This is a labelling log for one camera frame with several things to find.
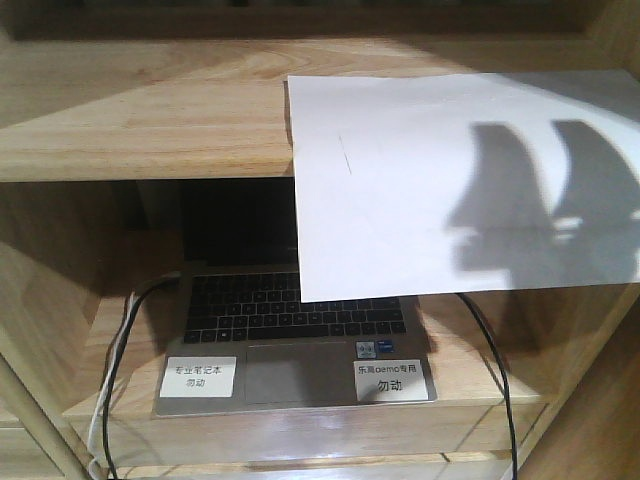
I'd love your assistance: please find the white paper sheet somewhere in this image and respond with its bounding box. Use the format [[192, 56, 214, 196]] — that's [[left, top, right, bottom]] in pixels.
[[287, 70, 639, 301]]

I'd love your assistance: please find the silver laptop black keyboard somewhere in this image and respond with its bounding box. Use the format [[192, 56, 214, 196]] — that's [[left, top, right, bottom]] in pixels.
[[155, 177, 437, 417]]

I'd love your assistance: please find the white label sticker right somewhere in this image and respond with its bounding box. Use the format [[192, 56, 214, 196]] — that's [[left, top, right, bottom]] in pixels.
[[354, 359, 434, 403]]

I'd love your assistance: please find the white label sticker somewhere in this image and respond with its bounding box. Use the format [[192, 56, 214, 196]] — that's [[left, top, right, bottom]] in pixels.
[[159, 356, 236, 398], [354, 359, 434, 403]]

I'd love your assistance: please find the white label sticker left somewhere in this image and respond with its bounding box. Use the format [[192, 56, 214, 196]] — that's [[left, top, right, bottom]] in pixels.
[[159, 356, 236, 398]]

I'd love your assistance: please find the wooden shelf unit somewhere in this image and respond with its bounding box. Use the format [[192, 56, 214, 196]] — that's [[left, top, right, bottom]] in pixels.
[[1, 1, 639, 479]]

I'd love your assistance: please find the white cable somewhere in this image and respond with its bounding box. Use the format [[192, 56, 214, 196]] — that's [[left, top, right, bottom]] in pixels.
[[87, 270, 182, 480]]

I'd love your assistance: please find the black cable right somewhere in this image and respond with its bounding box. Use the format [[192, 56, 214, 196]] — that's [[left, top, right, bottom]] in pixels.
[[457, 292, 519, 480]]

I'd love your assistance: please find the black cable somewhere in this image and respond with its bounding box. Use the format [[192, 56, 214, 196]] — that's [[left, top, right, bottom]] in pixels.
[[101, 277, 177, 480], [457, 292, 519, 480]]

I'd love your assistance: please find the black cable left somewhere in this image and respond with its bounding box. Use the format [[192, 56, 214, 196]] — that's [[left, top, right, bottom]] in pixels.
[[101, 277, 177, 480]]

